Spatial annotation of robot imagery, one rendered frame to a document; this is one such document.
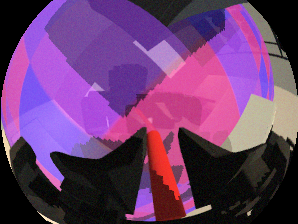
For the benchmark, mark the red peg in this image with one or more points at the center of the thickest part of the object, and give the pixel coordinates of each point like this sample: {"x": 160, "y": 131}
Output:
{"x": 167, "y": 202}

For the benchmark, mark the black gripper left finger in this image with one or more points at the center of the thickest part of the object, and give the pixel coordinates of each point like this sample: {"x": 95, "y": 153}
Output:
{"x": 118, "y": 173}

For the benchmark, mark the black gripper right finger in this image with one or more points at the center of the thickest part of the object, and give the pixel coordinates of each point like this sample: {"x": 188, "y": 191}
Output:
{"x": 211, "y": 168}

